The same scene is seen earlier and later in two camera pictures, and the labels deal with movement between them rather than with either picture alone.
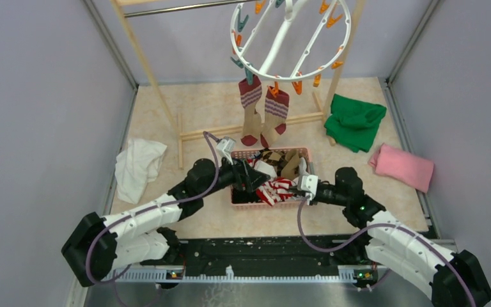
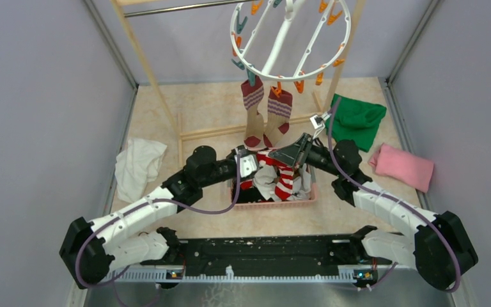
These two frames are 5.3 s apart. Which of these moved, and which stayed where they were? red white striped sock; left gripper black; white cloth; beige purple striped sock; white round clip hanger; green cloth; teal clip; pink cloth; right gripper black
Moved: right gripper black; left gripper black; red white striped sock
Stayed: white cloth; white round clip hanger; teal clip; pink cloth; green cloth; beige purple striped sock
